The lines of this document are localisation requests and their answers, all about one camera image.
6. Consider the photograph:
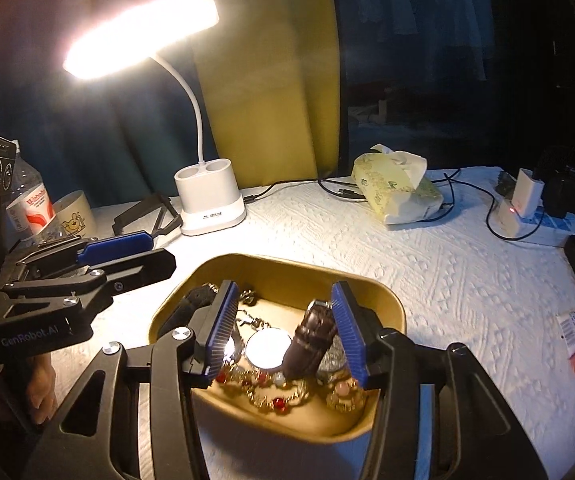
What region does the brown leather strap wristwatch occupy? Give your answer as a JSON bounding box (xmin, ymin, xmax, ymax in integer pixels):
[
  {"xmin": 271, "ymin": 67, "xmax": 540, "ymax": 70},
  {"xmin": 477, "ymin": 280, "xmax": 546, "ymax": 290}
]
[{"xmin": 280, "ymin": 297, "xmax": 363, "ymax": 378}]

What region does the red gem gold bracelet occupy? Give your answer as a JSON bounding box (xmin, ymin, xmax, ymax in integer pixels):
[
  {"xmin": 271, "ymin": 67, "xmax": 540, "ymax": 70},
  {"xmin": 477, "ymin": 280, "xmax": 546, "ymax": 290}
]
[{"xmin": 215, "ymin": 365, "xmax": 313, "ymax": 416}]

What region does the black folding stand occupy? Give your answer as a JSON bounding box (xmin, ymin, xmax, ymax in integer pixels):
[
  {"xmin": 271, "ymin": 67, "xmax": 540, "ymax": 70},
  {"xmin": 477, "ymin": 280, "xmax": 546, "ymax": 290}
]
[{"xmin": 112, "ymin": 192, "xmax": 183, "ymax": 238}]

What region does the clear plastic water bottle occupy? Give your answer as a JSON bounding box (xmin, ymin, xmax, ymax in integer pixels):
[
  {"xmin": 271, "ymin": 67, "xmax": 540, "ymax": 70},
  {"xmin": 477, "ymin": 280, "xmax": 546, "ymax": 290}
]
[{"xmin": 5, "ymin": 152, "xmax": 56, "ymax": 243}]

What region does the gold chain bracelet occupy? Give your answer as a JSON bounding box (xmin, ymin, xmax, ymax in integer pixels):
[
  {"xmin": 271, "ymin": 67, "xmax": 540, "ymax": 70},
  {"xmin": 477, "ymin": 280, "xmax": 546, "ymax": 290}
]
[{"xmin": 238, "ymin": 287, "xmax": 268, "ymax": 331}]

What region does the brown paper box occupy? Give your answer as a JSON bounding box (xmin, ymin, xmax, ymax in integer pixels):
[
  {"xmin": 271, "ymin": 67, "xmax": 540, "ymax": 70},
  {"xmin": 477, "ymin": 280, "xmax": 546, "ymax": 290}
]
[{"xmin": 148, "ymin": 253, "xmax": 407, "ymax": 447}]

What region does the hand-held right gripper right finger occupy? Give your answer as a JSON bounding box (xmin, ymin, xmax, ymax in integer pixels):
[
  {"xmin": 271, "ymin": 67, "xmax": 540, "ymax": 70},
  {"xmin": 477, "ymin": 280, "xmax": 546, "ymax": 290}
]
[{"xmin": 330, "ymin": 281, "xmax": 548, "ymax": 480}]

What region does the white textured tablecloth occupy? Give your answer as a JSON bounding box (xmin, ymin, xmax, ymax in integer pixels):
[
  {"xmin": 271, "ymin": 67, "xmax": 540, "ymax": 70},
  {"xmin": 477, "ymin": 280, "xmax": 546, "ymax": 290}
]
[{"xmin": 18, "ymin": 164, "xmax": 575, "ymax": 480}]

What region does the black charger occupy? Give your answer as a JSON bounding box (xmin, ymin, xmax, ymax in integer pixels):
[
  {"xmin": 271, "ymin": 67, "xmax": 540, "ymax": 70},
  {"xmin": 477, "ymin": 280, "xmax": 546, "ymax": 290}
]
[{"xmin": 535, "ymin": 146, "xmax": 575, "ymax": 218}]

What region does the white power strip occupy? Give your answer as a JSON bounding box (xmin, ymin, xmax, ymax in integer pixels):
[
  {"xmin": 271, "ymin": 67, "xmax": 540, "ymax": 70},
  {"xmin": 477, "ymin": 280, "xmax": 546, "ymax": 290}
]
[{"xmin": 487, "ymin": 200, "xmax": 575, "ymax": 247}]

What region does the black strap wristwatch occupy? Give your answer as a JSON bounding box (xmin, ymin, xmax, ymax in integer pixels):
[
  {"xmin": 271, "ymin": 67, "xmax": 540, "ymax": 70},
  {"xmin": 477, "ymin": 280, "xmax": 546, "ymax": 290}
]
[{"xmin": 160, "ymin": 284, "xmax": 293, "ymax": 373}]

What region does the black charger cable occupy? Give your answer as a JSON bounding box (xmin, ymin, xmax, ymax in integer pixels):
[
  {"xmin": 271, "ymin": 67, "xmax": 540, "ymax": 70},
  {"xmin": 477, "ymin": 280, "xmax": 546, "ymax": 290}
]
[{"xmin": 317, "ymin": 172, "xmax": 523, "ymax": 241}]

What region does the black lamp cable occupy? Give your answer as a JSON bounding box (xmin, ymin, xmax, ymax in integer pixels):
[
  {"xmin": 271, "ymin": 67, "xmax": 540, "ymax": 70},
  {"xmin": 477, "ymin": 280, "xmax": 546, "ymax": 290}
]
[{"xmin": 242, "ymin": 177, "xmax": 353, "ymax": 206}]

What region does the yellow curtain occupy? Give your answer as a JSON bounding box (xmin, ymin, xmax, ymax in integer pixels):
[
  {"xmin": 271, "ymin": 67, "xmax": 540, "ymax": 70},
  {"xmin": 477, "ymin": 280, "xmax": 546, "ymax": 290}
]
[{"xmin": 192, "ymin": 0, "xmax": 341, "ymax": 181}]

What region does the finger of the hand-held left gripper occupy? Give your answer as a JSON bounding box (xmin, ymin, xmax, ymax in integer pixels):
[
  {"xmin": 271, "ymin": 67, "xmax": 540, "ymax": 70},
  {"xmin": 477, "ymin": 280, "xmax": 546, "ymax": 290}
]
[
  {"xmin": 2, "ymin": 249, "xmax": 177, "ymax": 312},
  {"xmin": 6, "ymin": 231, "xmax": 154, "ymax": 281}
]

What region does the cream printed mug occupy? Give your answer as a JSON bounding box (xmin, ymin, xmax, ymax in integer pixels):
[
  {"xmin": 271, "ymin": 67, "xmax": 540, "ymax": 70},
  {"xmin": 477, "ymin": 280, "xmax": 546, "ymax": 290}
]
[{"xmin": 42, "ymin": 190, "xmax": 97, "ymax": 241}]

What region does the yellow tissue pack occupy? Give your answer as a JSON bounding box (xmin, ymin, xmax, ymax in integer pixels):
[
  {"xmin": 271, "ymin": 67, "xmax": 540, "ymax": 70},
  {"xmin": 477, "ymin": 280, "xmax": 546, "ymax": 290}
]
[{"xmin": 351, "ymin": 143, "xmax": 444, "ymax": 225}]

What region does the white desk lamp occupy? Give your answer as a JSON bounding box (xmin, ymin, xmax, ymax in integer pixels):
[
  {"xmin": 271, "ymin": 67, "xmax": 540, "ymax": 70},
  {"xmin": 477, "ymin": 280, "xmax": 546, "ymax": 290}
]
[{"xmin": 62, "ymin": 0, "xmax": 247, "ymax": 237}]

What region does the dark blue curtain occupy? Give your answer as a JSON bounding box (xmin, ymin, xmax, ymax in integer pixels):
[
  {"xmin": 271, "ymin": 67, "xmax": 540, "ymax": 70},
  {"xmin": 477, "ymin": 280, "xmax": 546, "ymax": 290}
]
[{"xmin": 0, "ymin": 10, "xmax": 218, "ymax": 211}]

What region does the person's left hand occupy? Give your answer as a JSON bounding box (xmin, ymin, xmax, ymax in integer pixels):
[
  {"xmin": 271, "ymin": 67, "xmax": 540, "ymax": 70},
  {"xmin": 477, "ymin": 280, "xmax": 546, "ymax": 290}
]
[{"xmin": 0, "ymin": 355, "xmax": 58, "ymax": 426}]

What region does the white charger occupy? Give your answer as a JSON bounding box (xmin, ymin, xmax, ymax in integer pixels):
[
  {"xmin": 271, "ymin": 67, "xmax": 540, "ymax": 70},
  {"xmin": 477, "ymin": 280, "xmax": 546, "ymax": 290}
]
[{"xmin": 510, "ymin": 169, "xmax": 544, "ymax": 221}]

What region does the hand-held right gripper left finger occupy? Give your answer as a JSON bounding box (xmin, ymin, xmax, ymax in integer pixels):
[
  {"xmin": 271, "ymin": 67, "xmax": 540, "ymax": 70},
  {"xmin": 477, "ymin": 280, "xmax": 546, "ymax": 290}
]
[{"xmin": 28, "ymin": 280, "xmax": 241, "ymax": 480}]

